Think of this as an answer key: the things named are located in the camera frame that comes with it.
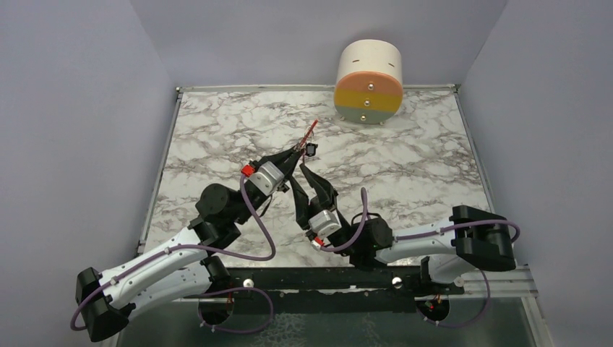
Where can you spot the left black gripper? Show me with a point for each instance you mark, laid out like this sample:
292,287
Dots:
283,160

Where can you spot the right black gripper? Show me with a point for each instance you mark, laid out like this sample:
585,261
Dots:
306,209

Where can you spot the silver spiral keyring holder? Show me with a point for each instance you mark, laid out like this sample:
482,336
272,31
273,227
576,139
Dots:
300,151

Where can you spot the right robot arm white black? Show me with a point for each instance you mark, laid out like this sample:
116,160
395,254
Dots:
469,239

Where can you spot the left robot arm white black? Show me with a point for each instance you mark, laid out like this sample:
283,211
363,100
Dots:
187,261

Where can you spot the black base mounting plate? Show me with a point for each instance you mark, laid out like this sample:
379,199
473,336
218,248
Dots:
320,290

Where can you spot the round tricolour drawer box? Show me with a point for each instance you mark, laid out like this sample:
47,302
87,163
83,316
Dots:
369,83

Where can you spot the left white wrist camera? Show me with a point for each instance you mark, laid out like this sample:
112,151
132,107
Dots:
264,180

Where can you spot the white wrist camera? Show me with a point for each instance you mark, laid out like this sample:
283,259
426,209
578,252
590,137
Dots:
264,180
322,225

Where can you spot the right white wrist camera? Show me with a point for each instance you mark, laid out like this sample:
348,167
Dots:
322,225

